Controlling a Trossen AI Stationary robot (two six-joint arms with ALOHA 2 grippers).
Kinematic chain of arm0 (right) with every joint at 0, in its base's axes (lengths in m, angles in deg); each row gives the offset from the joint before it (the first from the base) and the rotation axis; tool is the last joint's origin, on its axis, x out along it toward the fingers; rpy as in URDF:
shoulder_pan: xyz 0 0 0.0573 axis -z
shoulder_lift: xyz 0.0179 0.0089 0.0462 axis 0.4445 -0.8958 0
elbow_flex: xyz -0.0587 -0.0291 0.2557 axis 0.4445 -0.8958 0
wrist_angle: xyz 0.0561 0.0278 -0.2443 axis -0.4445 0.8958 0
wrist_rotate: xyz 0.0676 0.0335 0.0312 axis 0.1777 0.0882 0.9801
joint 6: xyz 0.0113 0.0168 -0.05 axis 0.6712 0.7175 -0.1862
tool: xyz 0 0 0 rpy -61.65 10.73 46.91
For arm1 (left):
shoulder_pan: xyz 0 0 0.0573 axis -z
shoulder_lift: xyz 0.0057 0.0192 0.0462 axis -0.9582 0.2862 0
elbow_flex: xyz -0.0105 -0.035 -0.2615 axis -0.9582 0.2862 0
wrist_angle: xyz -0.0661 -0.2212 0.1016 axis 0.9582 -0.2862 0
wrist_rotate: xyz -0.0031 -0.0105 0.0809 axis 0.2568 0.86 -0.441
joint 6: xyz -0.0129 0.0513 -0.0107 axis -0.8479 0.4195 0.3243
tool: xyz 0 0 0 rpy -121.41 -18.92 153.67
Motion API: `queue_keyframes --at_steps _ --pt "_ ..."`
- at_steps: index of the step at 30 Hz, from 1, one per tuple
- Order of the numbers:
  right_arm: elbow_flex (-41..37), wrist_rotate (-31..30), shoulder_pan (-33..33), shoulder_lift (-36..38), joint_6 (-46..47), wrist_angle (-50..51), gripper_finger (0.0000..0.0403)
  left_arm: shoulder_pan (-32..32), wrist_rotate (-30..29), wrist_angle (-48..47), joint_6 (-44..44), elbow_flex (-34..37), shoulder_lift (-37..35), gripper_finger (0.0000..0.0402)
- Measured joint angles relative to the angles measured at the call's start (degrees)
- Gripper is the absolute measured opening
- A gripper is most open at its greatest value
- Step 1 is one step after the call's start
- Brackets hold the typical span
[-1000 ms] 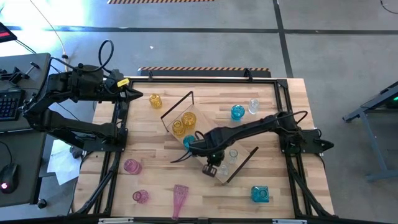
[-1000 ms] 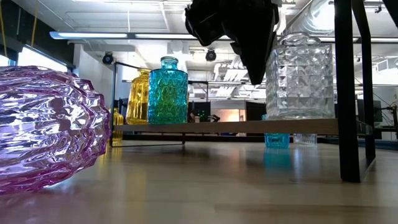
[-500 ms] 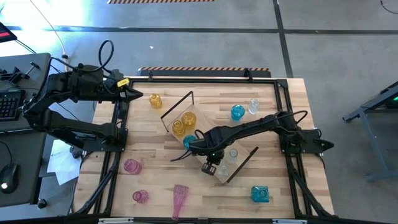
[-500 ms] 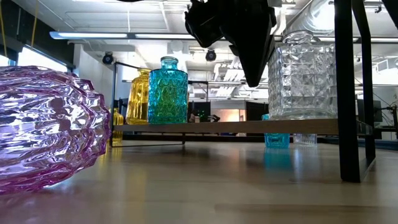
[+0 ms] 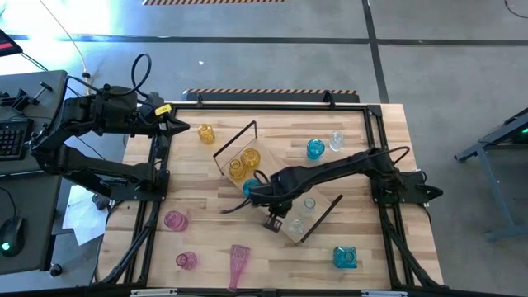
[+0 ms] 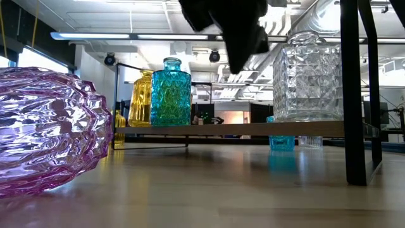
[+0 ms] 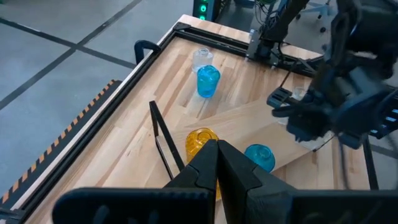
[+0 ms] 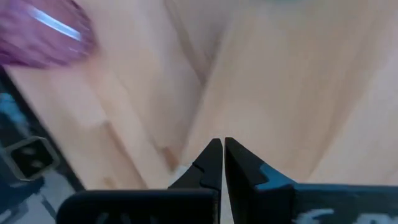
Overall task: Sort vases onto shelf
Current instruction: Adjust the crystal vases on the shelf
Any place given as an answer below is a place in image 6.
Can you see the tall yellow ribbed glass vase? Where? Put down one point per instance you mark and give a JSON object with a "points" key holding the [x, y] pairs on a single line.
{"points": [[140, 101]]}

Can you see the black round ceiling camera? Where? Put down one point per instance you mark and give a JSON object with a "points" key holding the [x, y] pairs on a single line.
{"points": [[109, 60], [214, 56]]}

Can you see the wooden shelf with black legs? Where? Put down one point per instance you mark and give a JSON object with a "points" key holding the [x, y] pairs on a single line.
{"points": [[221, 129]]}

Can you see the small teal glass vase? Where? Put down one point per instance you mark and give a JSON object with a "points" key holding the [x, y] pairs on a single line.
{"points": [[281, 143]]}

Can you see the square clear diamond-cut vase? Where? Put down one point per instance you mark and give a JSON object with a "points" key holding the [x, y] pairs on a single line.
{"points": [[307, 82]]}

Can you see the tall pink glass vase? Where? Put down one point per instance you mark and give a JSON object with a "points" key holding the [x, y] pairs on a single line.
{"points": [[47, 133]]}

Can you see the black aluminium table frame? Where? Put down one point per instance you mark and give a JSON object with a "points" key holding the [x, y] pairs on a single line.
{"points": [[205, 140]]}

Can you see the small clear glass vase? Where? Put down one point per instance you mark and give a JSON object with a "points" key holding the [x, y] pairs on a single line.
{"points": [[310, 142]]}

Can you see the tall teal glass bottle vase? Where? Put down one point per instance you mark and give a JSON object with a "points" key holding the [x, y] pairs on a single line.
{"points": [[171, 95]]}

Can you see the long linear ceiling light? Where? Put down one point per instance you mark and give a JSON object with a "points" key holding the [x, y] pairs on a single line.
{"points": [[85, 35]]}

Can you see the small yellow glass bottle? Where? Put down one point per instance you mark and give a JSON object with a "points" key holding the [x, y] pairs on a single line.
{"points": [[120, 123]]}

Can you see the black partition screen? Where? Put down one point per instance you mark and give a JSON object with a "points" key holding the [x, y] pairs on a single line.
{"points": [[259, 112]]}

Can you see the large window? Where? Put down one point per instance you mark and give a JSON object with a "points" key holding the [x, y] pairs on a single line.
{"points": [[41, 60]]}

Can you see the black monitor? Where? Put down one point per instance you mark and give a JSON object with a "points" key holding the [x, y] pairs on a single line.
{"points": [[385, 112]]}

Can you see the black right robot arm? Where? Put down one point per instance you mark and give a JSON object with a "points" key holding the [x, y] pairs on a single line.
{"points": [[400, 6]]}

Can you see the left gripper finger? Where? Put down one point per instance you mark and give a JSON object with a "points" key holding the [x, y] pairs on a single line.
{"points": [[261, 41], [239, 47]]}

